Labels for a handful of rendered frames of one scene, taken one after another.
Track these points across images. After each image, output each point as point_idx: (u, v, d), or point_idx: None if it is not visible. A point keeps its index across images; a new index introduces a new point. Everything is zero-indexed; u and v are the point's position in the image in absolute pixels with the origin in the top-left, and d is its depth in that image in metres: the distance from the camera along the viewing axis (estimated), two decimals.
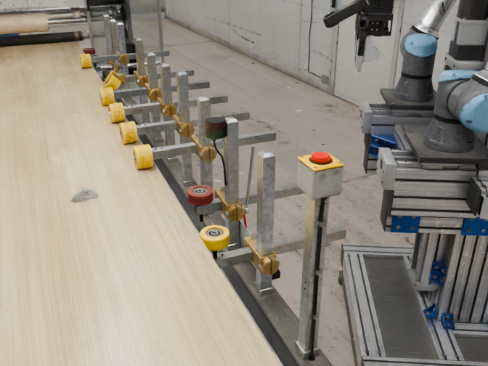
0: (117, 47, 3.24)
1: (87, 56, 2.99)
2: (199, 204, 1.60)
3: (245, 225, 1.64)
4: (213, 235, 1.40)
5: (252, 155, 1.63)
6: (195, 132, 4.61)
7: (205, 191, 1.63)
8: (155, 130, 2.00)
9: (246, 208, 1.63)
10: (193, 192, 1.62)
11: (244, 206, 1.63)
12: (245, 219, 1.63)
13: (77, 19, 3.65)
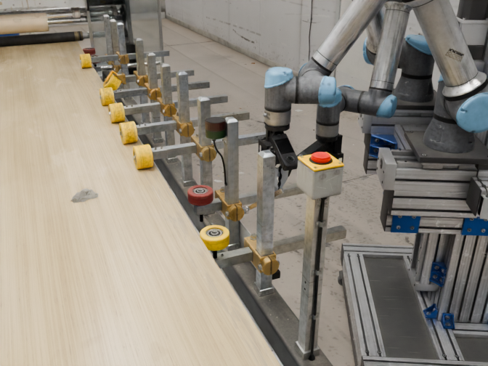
0: (117, 47, 3.24)
1: (87, 56, 2.99)
2: (199, 204, 1.60)
3: None
4: (213, 235, 1.40)
5: (276, 195, 1.50)
6: (195, 132, 4.61)
7: (205, 191, 1.63)
8: (155, 130, 2.00)
9: (247, 212, 1.63)
10: (193, 192, 1.62)
11: (245, 210, 1.62)
12: None
13: (77, 19, 3.65)
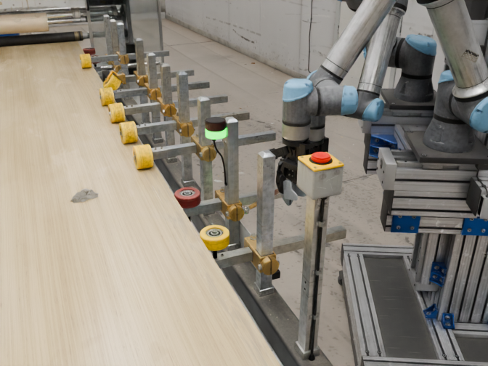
0: (117, 47, 3.24)
1: (87, 56, 2.99)
2: (186, 207, 1.59)
3: None
4: (213, 235, 1.40)
5: (276, 194, 1.50)
6: (195, 132, 4.61)
7: (192, 193, 1.61)
8: (155, 130, 2.00)
9: (247, 212, 1.63)
10: (180, 194, 1.61)
11: (245, 210, 1.62)
12: None
13: (77, 19, 3.65)
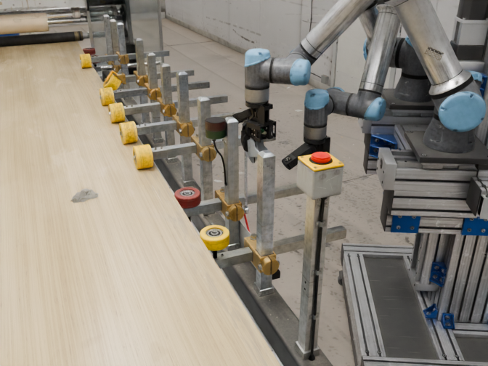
0: (117, 47, 3.24)
1: (87, 56, 2.99)
2: (186, 207, 1.59)
3: (247, 224, 1.62)
4: (213, 235, 1.40)
5: (245, 157, 1.68)
6: (195, 132, 4.61)
7: (192, 193, 1.61)
8: (155, 130, 2.00)
9: (245, 206, 1.63)
10: (180, 194, 1.61)
11: (243, 206, 1.64)
12: (245, 218, 1.62)
13: (77, 19, 3.65)
